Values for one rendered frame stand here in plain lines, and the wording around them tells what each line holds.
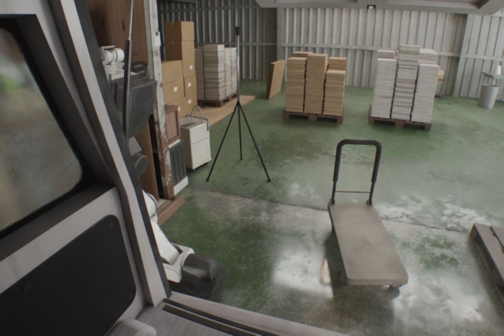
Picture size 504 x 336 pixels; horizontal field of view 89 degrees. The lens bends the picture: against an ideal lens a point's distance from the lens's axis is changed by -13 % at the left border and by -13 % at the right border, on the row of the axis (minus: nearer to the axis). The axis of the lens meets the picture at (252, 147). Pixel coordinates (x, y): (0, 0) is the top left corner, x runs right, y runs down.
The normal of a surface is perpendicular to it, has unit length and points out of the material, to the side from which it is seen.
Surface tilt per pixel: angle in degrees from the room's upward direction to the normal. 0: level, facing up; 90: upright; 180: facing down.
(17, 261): 90
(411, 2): 74
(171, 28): 90
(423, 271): 0
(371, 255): 0
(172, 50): 90
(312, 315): 0
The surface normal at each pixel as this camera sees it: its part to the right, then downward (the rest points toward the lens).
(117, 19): -0.33, 0.34
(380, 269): 0.00, -0.93
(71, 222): 0.94, 0.13
